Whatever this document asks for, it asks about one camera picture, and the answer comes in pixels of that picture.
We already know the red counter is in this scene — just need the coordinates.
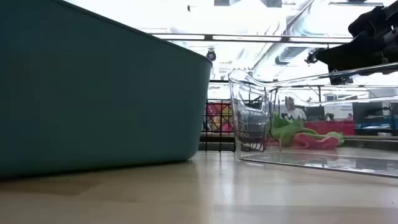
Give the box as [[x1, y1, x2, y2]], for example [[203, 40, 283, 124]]
[[303, 120, 356, 136]]

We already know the clear plastic bin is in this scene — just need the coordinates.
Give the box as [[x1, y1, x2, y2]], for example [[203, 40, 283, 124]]
[[228, 62, 398, 180]]

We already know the green microfiber towel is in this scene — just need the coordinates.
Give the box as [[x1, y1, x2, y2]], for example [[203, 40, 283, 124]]
[[269, 112, 345, 147]]

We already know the teal plastic basket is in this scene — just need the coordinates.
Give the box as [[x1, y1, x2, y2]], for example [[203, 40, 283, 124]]
[[0, 0, 214, 179]]

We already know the black hanging clamp fixture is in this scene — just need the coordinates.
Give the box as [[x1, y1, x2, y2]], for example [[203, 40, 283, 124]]
[[305, 47, 326, 65]]

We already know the person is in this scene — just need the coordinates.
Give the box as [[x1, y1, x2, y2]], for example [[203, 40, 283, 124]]
[[281, 96, 307, 123]]

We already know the horizontal metal frame bar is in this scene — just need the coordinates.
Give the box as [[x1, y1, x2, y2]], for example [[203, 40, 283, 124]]
[[149, 32, 354, 44]]

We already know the colourful patterned panel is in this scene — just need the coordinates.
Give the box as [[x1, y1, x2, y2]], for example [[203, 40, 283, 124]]
[[206, 103, 234, 133]]

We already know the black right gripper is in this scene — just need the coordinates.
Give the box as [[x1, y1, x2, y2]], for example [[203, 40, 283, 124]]
[[316, 26, 398, 85]]

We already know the pink microfiber towel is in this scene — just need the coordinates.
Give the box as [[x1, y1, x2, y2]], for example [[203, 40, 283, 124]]
[[267, 133, 340, 150]]

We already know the white sign board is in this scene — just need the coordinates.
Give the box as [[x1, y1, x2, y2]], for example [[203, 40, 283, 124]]
[[323, 103, 354, 121]]

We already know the black wire basket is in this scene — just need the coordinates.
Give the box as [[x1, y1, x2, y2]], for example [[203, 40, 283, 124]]
[[198, 87, 280, 153]]

